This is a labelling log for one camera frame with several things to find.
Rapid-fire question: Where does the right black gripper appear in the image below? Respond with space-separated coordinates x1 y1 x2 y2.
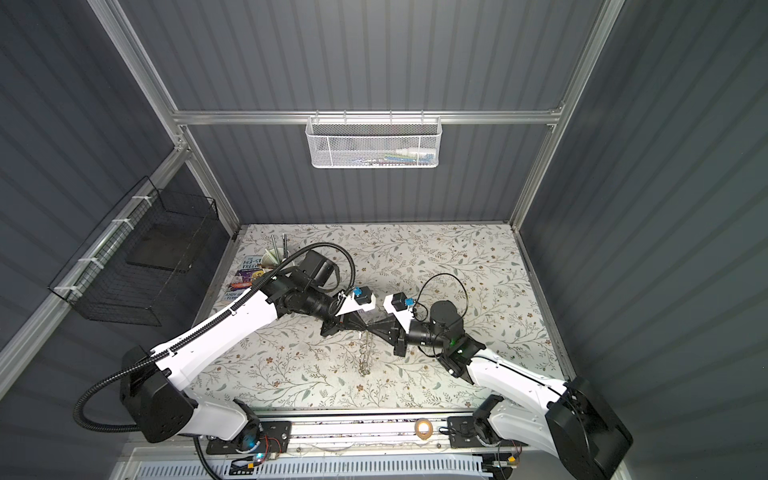
369 315 449 358

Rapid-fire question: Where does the large metal ring with keyrings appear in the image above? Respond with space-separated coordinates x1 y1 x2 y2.
356 329 377 378

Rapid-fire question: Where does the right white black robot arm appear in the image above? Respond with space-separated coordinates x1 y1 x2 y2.
367 299 634 479

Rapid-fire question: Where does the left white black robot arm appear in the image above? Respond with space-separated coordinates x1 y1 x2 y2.
120 251 376 452

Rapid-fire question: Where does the white pen cup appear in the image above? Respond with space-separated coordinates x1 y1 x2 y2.
261 247 286 270

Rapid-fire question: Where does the roll of tape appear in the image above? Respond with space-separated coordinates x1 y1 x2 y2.
414 418 434 441

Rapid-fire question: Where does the colourful paperback book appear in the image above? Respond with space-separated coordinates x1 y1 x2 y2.
223 255 265 302

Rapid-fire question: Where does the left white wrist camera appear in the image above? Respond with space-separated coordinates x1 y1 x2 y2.
336 286 376 316

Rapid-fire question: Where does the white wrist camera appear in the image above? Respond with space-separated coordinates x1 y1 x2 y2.
383 292 415 333
336 286 376 316

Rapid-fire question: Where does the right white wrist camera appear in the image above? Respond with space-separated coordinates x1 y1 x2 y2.
383 292 415 333

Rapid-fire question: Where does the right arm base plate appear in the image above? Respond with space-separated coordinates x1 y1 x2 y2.
439 415 521 449

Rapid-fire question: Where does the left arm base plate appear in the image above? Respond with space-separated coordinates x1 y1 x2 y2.
205 421 293 455

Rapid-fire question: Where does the white wire mesh basket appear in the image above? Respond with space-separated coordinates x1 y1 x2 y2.
305 116 443 169

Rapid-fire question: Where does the black wire mesh basket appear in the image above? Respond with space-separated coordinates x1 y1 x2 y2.
48 183 220 327

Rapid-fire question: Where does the left black corrugated cable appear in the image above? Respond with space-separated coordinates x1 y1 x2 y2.
73 242 358 434

